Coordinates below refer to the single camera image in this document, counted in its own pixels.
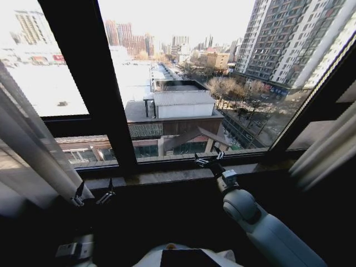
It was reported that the tall grey apartment tower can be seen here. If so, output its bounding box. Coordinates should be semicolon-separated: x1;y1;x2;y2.
235;0;356;97

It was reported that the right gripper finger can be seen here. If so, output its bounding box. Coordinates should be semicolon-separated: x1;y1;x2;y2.
212;146;227;161
194;152;212;169

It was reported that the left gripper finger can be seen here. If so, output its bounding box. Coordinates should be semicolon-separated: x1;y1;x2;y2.
96;178;116;205
70;180;86;208

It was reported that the white robot front shell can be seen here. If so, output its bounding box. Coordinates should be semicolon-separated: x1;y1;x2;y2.
132;243;243;267

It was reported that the low building with white cabin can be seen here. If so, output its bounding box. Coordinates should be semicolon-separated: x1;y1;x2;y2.
124;79;231;159

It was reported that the pale sheer curtain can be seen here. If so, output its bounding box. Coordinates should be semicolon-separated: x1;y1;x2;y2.
0;61;95;211
288;102;356;193

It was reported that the stone window sill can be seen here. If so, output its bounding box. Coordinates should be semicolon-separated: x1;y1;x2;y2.
83;162;295;190

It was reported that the black window frame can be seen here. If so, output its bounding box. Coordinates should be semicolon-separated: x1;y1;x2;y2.
37;0;356;171

